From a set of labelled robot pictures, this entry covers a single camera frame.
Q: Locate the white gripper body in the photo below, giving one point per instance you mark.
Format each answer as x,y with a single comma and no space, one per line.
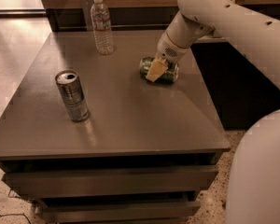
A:
167,51

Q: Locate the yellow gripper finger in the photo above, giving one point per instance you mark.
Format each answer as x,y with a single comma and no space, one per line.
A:
158,67

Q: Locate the green soda can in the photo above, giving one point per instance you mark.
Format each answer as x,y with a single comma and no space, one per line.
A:
170,76

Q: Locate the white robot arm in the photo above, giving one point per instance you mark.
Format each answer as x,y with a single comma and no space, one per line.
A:
253,195

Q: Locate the silver energy drink can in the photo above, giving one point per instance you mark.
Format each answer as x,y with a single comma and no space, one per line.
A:
68,84

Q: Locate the clear plastic water bottle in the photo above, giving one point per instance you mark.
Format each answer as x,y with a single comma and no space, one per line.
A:
101,26

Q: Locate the grey drawer cabinet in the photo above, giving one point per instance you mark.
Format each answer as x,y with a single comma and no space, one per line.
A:
131,123

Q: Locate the upper grey drawer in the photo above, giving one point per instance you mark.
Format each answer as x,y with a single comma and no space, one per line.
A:
80,183

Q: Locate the grey drawer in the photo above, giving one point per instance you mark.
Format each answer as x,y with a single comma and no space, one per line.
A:
80,183
121,212

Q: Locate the lower grey drawer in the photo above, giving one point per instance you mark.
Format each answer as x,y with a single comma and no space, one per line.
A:
121,212

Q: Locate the metal wall rail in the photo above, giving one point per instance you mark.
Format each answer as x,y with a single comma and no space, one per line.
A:
158,26

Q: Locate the left metal wall bracket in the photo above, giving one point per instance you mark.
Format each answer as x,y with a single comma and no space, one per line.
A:
86,7

